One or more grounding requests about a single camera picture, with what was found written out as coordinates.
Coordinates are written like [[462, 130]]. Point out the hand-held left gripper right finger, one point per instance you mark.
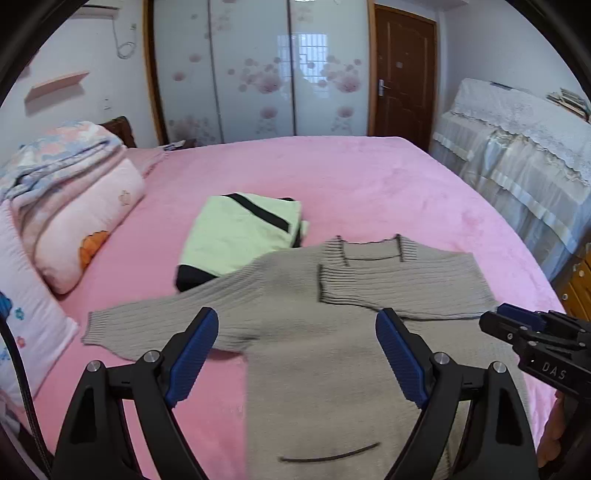
[[400, 360]]

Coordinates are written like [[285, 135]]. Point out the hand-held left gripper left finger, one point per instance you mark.
[[194, 355]]

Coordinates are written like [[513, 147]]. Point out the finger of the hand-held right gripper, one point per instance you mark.
[[519, 312], [501, 326]]

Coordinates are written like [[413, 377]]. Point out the grey knit sweater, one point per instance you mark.
[[295, 369]]

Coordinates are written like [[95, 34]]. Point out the person's right hand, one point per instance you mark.
[[551, 434]]

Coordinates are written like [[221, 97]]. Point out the wooden drawer cabinet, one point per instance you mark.
[[577, 286]]

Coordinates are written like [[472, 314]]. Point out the folded light green garment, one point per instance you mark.
[[231, 235]]

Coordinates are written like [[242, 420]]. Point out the white lace covered furniture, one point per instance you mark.
[[517, 161]]

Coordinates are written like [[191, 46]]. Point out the white cartoon print pillow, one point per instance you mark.
[[27, 318]]

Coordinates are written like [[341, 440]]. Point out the pink bed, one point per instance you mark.
[[369, 184]]

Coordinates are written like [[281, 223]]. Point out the folded pink quilt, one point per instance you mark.
[[92, 207]]

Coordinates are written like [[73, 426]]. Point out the stack of books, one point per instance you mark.
[[570, 101]]

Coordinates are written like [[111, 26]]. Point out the dark wooden headboard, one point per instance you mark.
[[122, 131]]

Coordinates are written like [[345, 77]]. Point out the folded floral blanket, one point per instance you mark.
[[60, 152]]

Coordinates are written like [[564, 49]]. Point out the brown wooden door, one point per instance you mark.
[[406, 69]]

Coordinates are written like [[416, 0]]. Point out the floral sliding door wardrobe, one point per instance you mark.
[[254, 69]]

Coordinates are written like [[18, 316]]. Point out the white air conditioner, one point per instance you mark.
[[99, 8]]

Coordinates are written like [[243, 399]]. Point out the pink wall shelf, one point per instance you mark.
[[55, 85]]

